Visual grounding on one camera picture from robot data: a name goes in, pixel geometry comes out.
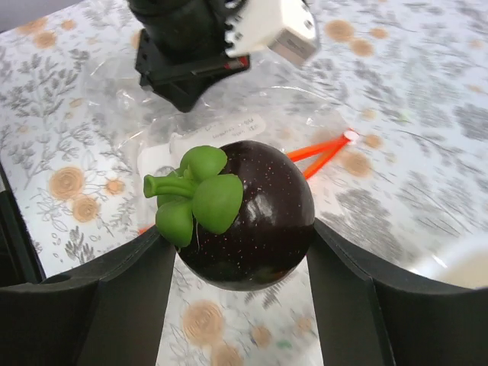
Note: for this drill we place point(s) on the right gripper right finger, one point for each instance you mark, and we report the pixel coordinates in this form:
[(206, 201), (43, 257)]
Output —
[(372, 312)]

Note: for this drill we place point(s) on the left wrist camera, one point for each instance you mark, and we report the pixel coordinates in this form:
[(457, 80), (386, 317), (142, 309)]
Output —
[(286, 27)]

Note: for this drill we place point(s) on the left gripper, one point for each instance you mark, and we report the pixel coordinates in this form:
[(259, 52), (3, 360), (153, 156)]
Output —
[(182, 51)]

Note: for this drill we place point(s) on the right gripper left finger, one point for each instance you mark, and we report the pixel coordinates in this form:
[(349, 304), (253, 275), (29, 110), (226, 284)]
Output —
[(109, 311)]

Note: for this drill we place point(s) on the floral table mat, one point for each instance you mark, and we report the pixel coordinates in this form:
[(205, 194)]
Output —
[(409, 76)]

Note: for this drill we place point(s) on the fake dark mangosteen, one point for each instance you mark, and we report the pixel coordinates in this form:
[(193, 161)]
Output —
[(240, 216)]

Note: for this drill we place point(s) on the zip bag of fake fruit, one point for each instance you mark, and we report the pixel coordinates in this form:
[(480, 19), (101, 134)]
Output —
[(257, 105)]

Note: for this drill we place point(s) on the white plastic basket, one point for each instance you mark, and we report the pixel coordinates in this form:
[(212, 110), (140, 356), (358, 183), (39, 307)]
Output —
[(462, 264)]

